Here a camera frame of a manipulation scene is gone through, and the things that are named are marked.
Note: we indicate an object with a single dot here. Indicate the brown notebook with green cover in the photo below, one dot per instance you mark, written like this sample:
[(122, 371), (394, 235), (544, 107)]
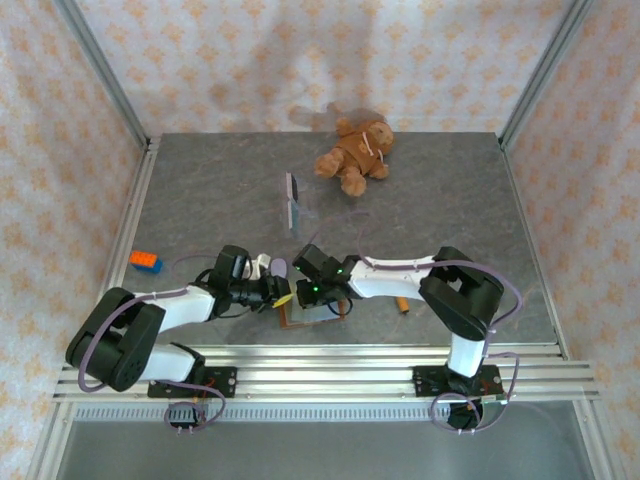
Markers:
[(310, 320)]

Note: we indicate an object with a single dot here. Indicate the clear acrylic card stand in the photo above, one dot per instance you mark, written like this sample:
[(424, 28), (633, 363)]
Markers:
[(310, 200)]

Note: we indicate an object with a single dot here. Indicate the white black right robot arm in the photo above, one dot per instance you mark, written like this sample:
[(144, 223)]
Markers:
[(390, 280)]

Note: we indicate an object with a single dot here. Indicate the purple oval eraser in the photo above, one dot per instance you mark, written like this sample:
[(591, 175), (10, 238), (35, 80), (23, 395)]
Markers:
[(279, 266)]

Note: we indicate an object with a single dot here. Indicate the blue toy brick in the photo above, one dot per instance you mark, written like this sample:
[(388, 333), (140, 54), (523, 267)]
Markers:
[(152, 269)]

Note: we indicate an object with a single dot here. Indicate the orange pen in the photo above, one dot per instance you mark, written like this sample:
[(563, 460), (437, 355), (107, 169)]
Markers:
[(401, 304)]

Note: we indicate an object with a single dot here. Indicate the orange toy brick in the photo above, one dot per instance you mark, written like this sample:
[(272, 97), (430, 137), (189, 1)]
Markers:
[(142, 257)]

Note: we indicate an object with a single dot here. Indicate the brown teddy bear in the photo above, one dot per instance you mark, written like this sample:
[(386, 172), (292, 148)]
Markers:
[(360, 150)]

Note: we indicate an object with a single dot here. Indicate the aluminium rail bed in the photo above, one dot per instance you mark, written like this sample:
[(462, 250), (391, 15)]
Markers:
[(325, 370)]

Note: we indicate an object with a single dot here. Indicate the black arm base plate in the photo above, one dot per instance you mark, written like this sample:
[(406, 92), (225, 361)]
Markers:
[(225, 382), (425, 382)]

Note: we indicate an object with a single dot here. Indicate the aluminium side rail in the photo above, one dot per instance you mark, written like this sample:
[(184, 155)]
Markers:
[(530, 240), (125, 240)]

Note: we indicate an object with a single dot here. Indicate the aluminium frame post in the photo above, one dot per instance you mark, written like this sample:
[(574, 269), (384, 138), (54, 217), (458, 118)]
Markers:
[(545, 70), (47, 445), (100, 70), (595, 440)]

